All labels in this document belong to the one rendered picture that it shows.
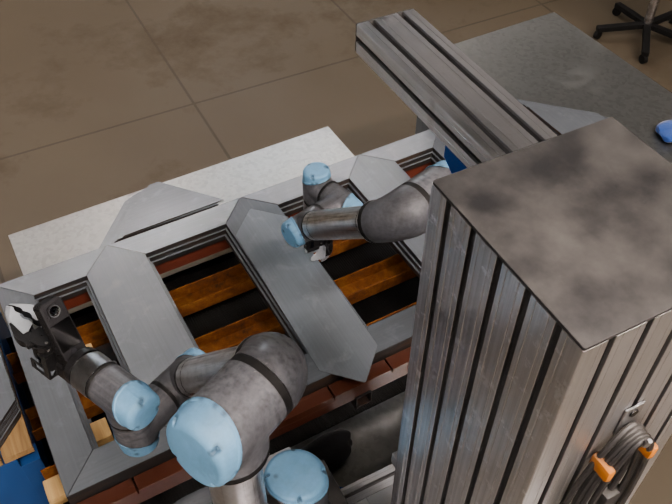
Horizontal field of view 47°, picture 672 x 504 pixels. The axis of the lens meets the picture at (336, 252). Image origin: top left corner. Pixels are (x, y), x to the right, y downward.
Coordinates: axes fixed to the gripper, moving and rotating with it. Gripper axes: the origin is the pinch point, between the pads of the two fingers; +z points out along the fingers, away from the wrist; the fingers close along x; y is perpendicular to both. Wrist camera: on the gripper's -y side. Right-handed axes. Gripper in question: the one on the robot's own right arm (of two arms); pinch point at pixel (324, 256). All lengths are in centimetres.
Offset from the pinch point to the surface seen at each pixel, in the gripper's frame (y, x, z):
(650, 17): -298, -136, 72
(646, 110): -116, 8, -17
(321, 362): 18.6, 32.5, 1.2
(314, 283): 7.0, 7.0, 1.1
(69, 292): 70, -28, 4
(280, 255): 10.7, -7.8, 1.1
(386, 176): -36.3, -22.8, 1.1
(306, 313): 14.3, 15.7, 1.2
